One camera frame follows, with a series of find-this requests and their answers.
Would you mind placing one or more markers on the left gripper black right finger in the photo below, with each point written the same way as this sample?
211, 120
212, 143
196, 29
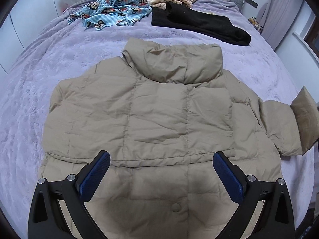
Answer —
276, 219

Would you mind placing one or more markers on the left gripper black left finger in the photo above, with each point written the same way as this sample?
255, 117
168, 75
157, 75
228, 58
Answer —
46, 219

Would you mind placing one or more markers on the beige puffer jacket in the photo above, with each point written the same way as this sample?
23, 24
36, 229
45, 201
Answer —
162, 112

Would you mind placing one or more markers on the lavender plush bedspread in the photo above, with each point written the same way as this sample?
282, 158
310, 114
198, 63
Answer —
63, 51

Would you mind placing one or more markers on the dark framed window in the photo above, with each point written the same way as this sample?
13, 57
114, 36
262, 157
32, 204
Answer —
311, 33

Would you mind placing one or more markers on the black folded garment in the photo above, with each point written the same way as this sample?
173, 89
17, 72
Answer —
179, 16

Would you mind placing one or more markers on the lavender curtain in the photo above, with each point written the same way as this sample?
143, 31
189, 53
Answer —
276, 17

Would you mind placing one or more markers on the white wardrobe doors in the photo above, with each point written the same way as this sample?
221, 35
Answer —
22, 26

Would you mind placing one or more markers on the blue monkey print garment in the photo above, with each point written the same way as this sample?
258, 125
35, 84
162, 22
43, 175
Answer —
105, 13

